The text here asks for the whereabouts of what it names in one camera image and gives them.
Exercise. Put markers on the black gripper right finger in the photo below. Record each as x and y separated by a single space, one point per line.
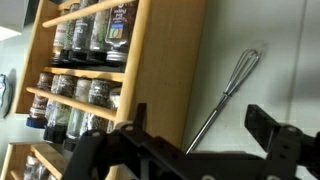
290 150

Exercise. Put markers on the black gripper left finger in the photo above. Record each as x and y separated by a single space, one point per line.
110 156

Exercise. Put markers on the wooden spice rack with jars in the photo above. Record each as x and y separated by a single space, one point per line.
50 156

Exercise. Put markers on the spice jar blue lid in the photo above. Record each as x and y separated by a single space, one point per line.
38 106

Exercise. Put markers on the wooden two-shelf spice rack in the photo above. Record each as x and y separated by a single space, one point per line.
166 66

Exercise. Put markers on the white laundry appliance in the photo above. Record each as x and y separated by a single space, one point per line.
11 16

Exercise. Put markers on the blue patterned wall hanging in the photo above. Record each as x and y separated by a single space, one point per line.
3 95

